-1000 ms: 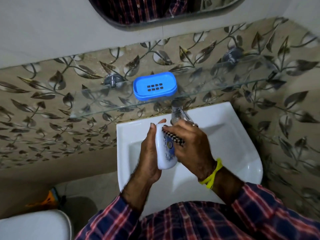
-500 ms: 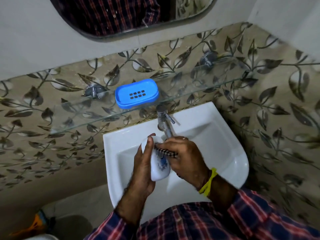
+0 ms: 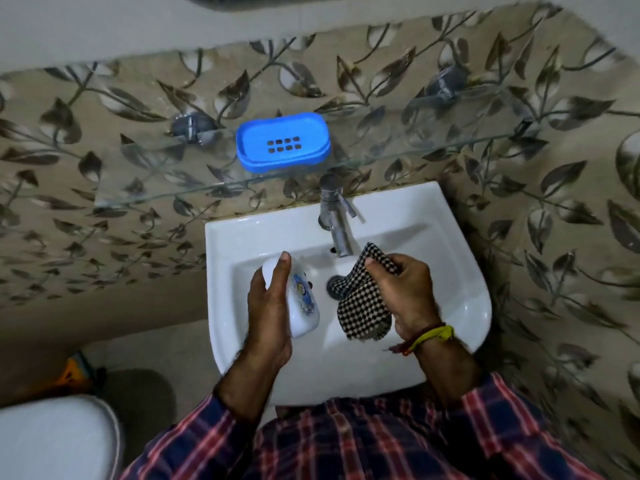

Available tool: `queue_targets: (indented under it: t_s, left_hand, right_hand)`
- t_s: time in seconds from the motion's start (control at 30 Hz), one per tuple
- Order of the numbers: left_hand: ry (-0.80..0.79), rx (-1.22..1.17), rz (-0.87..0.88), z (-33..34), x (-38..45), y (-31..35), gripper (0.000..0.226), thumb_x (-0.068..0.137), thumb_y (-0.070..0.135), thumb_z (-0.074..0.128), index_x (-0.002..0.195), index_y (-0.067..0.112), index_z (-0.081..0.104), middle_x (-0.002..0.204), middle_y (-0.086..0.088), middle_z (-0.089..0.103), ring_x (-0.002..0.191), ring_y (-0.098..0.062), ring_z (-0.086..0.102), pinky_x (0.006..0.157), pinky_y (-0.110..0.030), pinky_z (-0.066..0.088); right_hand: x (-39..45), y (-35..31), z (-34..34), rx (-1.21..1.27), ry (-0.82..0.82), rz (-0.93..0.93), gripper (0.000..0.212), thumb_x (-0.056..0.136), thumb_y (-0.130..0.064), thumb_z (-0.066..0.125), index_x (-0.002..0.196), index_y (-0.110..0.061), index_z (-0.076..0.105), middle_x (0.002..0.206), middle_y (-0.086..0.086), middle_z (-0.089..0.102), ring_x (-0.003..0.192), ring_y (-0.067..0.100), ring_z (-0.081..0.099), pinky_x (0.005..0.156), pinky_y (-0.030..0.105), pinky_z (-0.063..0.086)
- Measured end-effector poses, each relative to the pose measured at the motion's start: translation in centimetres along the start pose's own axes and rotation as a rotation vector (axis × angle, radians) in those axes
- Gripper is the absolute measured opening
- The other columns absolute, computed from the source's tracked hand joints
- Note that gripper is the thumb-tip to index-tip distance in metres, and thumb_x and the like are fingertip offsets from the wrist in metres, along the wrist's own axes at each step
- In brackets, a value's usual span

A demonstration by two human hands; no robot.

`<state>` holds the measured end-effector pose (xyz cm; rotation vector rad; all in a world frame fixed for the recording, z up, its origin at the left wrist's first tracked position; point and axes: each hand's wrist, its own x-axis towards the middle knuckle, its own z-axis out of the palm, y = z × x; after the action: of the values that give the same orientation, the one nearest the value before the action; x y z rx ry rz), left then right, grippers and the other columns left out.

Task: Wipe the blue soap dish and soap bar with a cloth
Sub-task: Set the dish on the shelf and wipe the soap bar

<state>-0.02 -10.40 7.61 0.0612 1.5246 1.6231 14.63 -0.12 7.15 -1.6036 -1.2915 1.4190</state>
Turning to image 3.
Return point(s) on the black white checkered cloth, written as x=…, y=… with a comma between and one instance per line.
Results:
x=361, y=309

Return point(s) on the clear glass wall shelf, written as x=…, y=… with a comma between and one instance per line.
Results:
x=400, y=139

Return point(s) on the white toilet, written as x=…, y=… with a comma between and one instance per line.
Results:
x=55, y=439

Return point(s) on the red blue plaid shirt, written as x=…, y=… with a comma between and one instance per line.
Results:
x=360, y=439

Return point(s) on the person's left forearm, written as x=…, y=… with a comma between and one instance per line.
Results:
x=250, y=384

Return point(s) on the person's right forearm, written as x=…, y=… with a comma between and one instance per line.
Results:
x=445, y=367

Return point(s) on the white ceramic wash basin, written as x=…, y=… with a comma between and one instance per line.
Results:
x=440, y=229

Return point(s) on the blue plastic soap dish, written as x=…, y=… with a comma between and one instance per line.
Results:
x=282, y=142

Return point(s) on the person's right hand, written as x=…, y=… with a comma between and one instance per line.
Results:
x=407, y=294

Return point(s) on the person's right thumb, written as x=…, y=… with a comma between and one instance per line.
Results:
x=376, y=272

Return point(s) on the orange yellow plastic object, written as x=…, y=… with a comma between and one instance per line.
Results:
x=75, y=372

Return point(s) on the person's left hand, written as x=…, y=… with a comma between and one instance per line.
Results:
x=267, y=314

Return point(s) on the person's left thumb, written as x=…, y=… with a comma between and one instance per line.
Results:
x=283, y=274

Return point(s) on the white bottle with blue label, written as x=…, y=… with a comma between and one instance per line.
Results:
x=302, y=304

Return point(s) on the yellow red thread wristband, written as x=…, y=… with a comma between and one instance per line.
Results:
x=430, y=335

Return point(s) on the chrome shelf bracket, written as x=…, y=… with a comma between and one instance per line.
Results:
x=192, y=127
x=446, y=83

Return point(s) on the chrome basin tap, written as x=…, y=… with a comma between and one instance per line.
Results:
x=334, y=214

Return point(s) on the metal basin drain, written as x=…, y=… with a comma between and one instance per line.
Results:
x=334, y=287

